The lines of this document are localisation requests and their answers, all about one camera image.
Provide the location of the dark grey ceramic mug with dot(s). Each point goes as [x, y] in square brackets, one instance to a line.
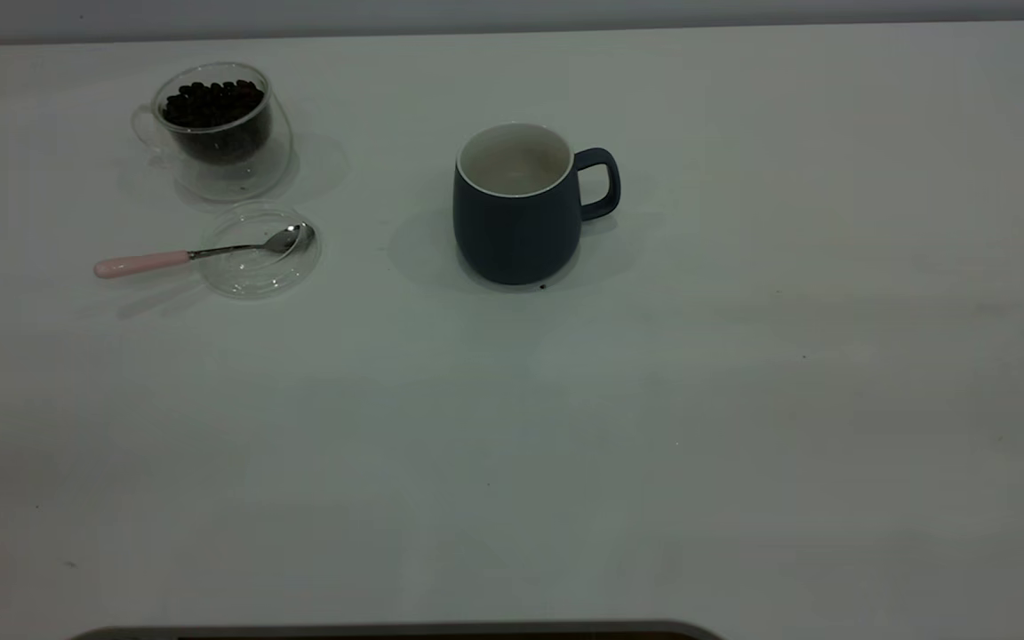
[512, 240]

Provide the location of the clear round glass lid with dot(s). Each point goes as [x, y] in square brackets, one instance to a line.
[245, 277]

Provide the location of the dark roasted coffee beans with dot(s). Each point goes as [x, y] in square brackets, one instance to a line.
[210, 107]

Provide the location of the clear double-wall glass cup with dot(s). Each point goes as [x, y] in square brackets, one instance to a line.
[236, 178]

